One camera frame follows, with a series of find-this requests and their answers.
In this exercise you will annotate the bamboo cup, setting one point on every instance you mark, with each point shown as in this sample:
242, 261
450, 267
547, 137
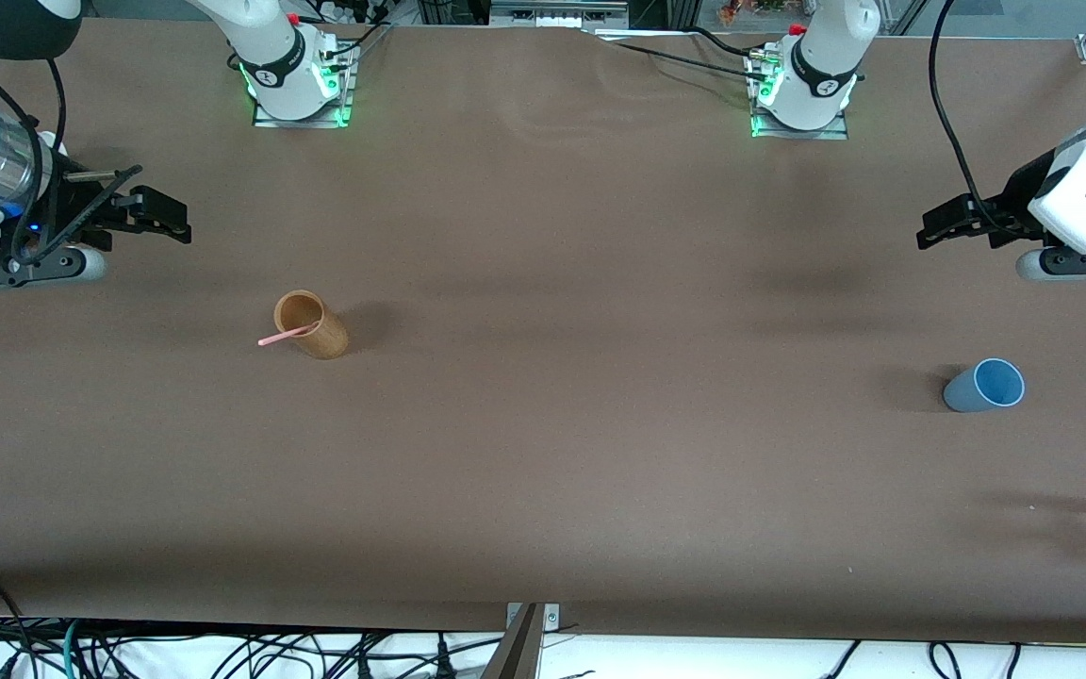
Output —
326, 339

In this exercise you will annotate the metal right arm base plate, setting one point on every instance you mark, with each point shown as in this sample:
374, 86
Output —
347, 90

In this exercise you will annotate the dark metal bar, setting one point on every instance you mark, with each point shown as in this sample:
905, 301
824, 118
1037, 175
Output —
515, 655

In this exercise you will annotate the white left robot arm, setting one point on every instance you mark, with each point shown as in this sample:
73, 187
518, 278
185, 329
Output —
1085, 189

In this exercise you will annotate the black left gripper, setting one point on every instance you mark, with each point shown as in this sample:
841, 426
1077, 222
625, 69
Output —
1014, 205

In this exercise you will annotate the white power strip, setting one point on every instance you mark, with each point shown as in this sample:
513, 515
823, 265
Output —
354, 9

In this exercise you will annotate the silver table bracket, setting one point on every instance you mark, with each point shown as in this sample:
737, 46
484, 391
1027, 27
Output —
552, 618

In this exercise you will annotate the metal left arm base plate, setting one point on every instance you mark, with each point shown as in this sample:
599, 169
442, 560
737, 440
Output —
835, 132

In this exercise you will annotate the grey metal box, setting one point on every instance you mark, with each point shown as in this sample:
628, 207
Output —
557, 11

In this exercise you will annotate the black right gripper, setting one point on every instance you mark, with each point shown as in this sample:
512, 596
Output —
72, 206

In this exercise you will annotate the blue plastic cup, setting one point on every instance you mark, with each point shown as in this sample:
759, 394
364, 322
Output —
962, 391

